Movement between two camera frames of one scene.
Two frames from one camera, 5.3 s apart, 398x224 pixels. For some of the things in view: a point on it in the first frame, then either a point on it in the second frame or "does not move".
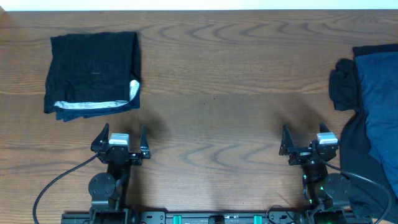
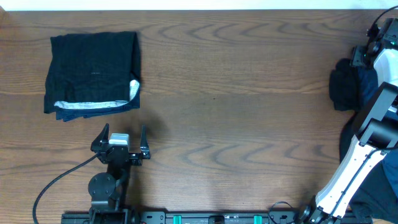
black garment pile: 372,198 does not move
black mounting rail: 209,217 does not move
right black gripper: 288,147 -> 357,58
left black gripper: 145,152 does not move
